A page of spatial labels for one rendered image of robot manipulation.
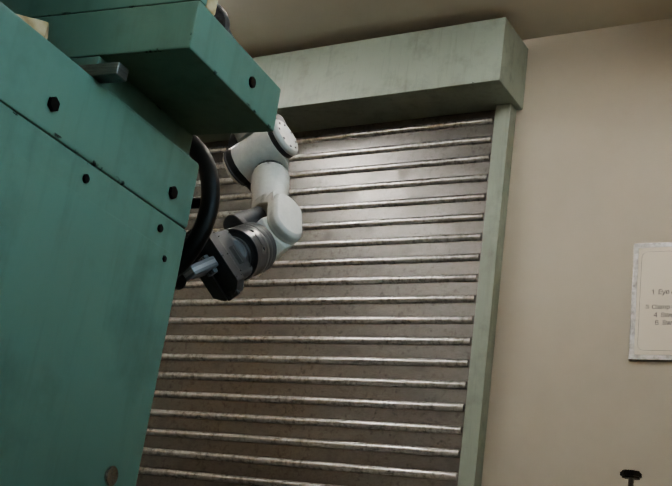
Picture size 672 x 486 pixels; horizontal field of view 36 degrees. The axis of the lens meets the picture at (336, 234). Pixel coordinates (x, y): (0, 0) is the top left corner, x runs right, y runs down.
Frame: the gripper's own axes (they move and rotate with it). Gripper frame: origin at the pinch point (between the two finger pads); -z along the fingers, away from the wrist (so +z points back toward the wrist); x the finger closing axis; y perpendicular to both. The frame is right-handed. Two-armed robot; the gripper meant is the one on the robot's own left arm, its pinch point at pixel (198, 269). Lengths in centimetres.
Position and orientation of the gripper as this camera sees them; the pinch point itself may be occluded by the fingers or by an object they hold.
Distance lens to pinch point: 157.3
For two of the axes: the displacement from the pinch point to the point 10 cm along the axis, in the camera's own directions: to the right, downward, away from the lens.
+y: 7.3, -5.3, -4.2
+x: -5.5, -8.3, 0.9
